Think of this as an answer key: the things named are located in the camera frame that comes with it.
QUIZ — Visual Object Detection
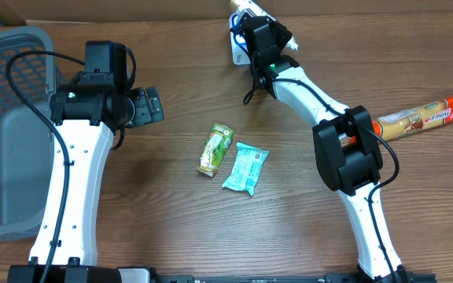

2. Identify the white tube gold cap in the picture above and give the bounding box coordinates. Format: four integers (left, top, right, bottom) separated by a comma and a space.
230, 0, 299, 50

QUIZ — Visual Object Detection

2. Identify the green tea carton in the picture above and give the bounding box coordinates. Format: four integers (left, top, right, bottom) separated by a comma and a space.
197, 123, 234, 177

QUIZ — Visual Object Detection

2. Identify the teal snack packet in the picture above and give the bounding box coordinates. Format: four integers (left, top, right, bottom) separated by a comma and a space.
223, 142, 269, 197

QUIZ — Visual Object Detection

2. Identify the orange spaghetti packet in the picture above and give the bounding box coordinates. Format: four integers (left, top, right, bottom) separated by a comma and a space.
348, 94, 453, 145

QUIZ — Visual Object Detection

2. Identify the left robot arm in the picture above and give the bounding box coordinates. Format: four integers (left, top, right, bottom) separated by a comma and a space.
6, 41, 164, 283

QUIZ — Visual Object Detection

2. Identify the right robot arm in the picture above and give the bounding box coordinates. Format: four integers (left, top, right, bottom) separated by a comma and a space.
230, 8, 410, 282

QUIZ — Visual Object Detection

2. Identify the white barcode scanner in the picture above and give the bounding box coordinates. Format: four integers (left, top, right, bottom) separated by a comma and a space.
229, 13, 250, 65

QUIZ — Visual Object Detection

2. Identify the grey plastic shopping basket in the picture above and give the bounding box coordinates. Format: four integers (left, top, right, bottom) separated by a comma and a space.
0, 27, 64, 240

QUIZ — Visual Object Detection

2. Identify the cardboard back panel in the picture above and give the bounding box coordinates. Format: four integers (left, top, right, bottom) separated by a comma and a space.
0, 0, 453, 25

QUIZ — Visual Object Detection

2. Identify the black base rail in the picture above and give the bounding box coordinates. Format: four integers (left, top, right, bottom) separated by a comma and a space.
116, 266, 438, 283

